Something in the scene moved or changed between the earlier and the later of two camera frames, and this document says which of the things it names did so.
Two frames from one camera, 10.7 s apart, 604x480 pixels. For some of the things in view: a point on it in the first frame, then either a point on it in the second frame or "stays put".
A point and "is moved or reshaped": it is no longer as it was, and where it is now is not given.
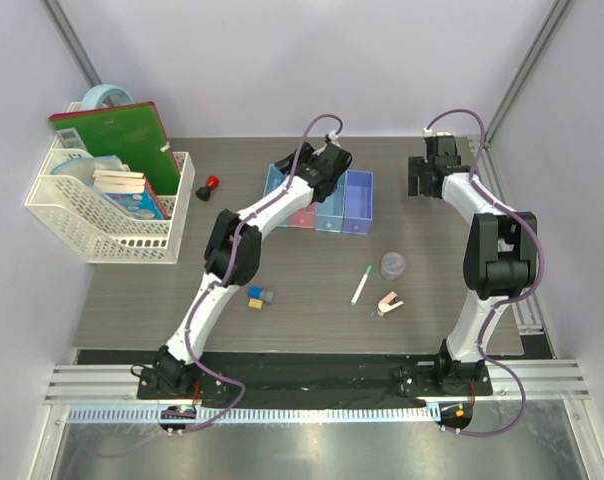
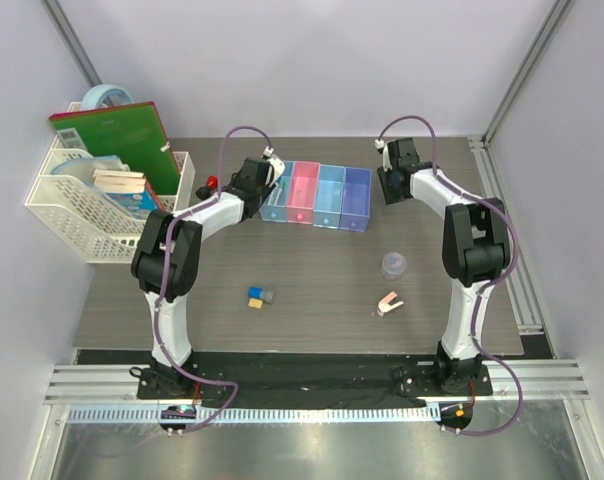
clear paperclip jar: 393,266 stays put
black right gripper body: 418,167 -> 386,181
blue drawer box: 330,214 stays put
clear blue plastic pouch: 84,167 stays put
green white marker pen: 360,286 is moved or reshaped
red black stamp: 203,193 stays put
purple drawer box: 358,202 stays put
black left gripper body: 308,156 -> 265,191
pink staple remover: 389,303 stays put
